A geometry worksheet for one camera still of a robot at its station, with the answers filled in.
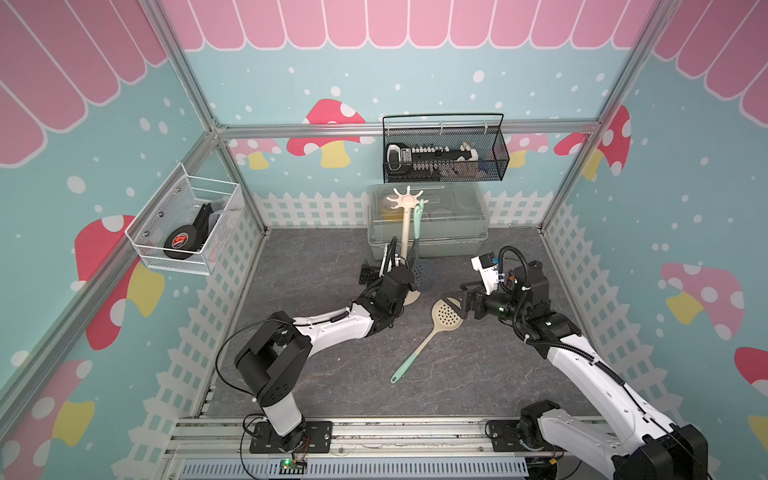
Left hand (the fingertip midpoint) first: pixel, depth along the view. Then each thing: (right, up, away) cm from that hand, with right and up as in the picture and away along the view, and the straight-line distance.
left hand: (383, 265), depth 87 cm
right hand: (+18, -6, -13) cm, 23 cm away
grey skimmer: (+12, -2, +2) cm, 13 cm away
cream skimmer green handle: (+19, -17, +7) cm, 26 cm away
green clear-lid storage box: (+25, +16, +15) cm, 33 cm away
